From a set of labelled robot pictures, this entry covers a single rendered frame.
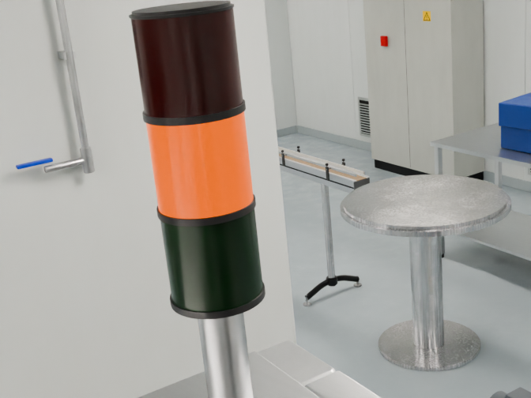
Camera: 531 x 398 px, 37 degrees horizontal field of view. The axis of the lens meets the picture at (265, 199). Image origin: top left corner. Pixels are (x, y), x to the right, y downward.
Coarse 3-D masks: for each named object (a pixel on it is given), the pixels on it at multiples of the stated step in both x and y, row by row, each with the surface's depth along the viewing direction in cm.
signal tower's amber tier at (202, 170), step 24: (240, 120) 38; (168, 144) 37; (192, 144) 37; (216, 144) 37; (240, 144) 38; (168, 168) 37; (192, 168) 37; (216, 168) 37; (240, 168) 38; (168, 192) 38; (192, 192) 37; (216, 192) 38; (240, 192) 38; (192, 216) 38
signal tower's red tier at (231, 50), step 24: (144, 24) 35; (168, 24) 35; (192, 24) 35; (216, 24) 36; (144, 48) 36; (168, 48) 35; (192, 48) 35; (216, 48) 36; (144, 72) 37; (168, 72) 36; (192, 72) 36; (216, 72) 36; (144, 96) 37; (168, 96) 36; (192, 96) 36; (216, 96) 36; (240, 96) 38
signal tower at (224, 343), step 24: (144, 120) 38; (168, 120) 36; (192, 120) 36; (216, 120) 36; (168, 216) 38; (216, 216) 38; (240, 216) 38; (264, 288) 41; (192, 312) 40; (216, 312) 39; (240, 312) 40; (216, 336) 41; (240, 336) 42; (216, 360) 42; (240, 360) 42; (216, 384) 42; (240, 384) 42
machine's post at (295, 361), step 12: (276, 348) 56; (288, 348) 56; (300, 348) 56; (276, 360) 54; (288, 360) 54; (300, 360) 54; (312, 360) 54; (288, 372) 53; (300, 372) 53; (312, 372) 52; (324, 372) 52
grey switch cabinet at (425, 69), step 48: (384, 0) 750; (432, 0) 697; (480, 0) 698; (384, 48) 768; (432, 48) 712; (480, 48) 711; (384, 96) 786; (432, 96) 727; (480, 96) 724; (384, 144) 804
